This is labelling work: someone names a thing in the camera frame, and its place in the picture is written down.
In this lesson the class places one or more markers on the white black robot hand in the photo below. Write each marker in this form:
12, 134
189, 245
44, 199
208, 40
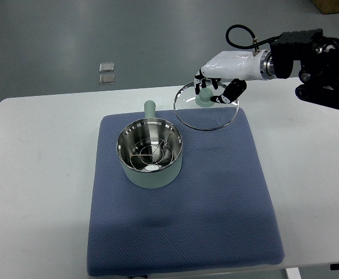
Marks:
235, 66

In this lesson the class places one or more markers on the glass lid green knob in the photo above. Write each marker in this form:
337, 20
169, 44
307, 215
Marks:
204, 111

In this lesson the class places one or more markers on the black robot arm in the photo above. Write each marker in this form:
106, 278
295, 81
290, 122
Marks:
319, 59

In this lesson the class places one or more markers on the green steel pot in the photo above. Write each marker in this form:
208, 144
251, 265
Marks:
150, 127

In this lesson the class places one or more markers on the brown cardboard box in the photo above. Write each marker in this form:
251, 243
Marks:
327, 7

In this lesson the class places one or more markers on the upper metal floor plate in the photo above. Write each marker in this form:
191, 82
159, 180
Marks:
106, 67

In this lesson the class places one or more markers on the blue textured mat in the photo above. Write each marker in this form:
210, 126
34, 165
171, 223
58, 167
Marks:
217, 213

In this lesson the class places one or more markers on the wire steaming rack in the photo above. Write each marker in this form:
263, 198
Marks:
151, 154

